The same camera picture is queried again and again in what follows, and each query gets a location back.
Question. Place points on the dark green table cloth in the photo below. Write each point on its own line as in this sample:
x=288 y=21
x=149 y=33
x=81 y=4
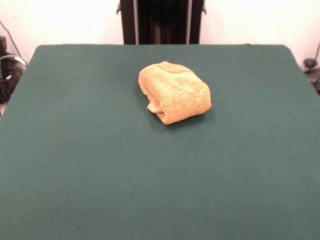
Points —
x=100 y=150

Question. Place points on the black floor equipment pile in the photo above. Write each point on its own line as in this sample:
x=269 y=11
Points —
x=7 y=80

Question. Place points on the tan terry towel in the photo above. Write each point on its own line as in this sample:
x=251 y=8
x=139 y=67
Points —
x=180 y=92

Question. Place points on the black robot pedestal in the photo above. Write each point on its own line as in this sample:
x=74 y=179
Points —
x=130 y=25

